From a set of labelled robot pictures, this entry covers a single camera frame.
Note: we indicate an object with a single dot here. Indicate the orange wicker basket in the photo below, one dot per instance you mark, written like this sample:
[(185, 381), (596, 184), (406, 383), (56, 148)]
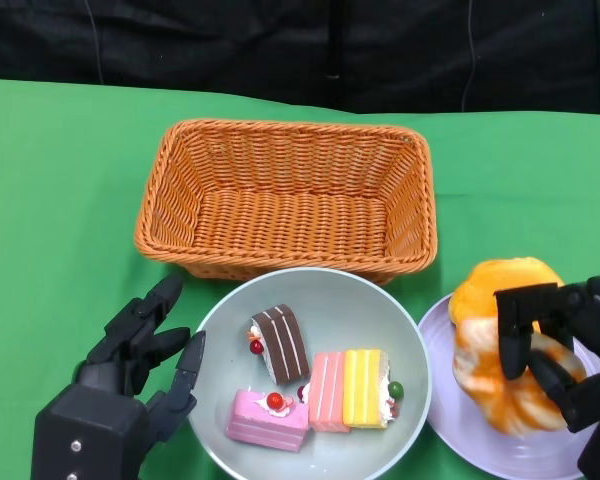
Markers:
[(290, 220)]

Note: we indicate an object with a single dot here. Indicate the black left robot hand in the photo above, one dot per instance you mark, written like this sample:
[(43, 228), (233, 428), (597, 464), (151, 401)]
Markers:
[(90, 430)]

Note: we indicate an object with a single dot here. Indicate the pink cake slice with cherry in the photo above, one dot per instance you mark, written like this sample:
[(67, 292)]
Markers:
[(260, 425)]

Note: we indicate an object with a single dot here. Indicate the chocolate layered cake slice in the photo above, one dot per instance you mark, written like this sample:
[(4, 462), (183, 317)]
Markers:
[(282, 345)]

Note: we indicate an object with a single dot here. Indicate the pale grey-green ceramic bowl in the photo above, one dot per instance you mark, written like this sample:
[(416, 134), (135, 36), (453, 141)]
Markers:
[(330, 310)]

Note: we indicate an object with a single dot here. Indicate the green tablecloth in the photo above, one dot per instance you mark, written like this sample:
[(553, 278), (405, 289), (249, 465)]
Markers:
[(55, 175)]

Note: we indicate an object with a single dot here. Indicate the white round plate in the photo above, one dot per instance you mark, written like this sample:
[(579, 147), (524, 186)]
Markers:
[(480, 450)]

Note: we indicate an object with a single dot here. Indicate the black backdrop curtain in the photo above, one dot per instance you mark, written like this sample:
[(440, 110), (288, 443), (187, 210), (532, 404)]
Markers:
[(230, 40)]

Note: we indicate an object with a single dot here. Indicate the pink yellow striped cake slice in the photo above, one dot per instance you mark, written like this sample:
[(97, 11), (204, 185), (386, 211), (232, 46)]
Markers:
[(360, 390)]

